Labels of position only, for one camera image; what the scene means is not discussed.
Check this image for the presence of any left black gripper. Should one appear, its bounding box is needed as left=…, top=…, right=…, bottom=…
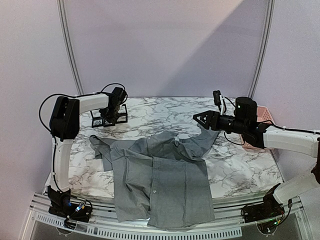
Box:
left=98, top=104, right=121, bottom=124

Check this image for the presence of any grey button shirt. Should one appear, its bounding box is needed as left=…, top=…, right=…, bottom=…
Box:
left=89, top=129, right=219, bottom=230

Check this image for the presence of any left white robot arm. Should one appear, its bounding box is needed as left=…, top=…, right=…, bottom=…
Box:
left=48, top=87, right=128, bottom=195

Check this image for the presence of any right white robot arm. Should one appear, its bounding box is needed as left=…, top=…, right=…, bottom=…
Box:
left=193, top=110, right=320, bottom=218

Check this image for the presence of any black display box middle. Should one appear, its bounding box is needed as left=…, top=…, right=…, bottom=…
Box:
left=103, top=119, right=117, bottom=127

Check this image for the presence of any black display box right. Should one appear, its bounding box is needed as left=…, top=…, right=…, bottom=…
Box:
left=116, top=104, right=128, bottom=124

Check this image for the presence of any pink plastic basket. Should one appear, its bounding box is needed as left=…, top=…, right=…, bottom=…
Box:
left=240, top=105, right=274, bottom=150

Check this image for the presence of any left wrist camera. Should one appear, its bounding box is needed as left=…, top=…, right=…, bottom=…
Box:
left=118, top=89, right=128, bottom=104

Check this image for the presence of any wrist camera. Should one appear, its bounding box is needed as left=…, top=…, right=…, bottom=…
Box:
left=118, top=89, right=128, bottom=104
left=212, top=90, right=226, bottom=115

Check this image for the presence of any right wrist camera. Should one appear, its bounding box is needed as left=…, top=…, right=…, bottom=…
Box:
left=212, top=90, right=226, bottom=115

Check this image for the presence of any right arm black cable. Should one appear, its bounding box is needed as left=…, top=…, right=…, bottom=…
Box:
left=222, top=96, right=320, bottom=147

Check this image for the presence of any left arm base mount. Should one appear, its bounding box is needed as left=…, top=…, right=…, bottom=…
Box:
left=47, top=186, right=93, bottom=223

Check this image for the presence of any aluminium front rail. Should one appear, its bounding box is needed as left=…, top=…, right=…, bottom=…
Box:
left=20, top=193, right=313, bottom=240

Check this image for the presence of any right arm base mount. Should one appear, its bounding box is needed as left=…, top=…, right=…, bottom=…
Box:
left=240, top=202, right=285, bottom=223

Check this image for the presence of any left wall aluminium post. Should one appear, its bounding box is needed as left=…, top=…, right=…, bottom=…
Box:
left=56, top=0, right=84, bottom=95

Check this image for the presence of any wall aluminium post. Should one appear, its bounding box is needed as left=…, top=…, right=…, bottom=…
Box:
left=248, top=0, right=275, bottom=98
left=56, top=0, right=84, bottom=95

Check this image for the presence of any right wall aluminium post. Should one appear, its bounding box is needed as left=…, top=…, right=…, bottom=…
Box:
left=248, top=0, right=275, bottom=98

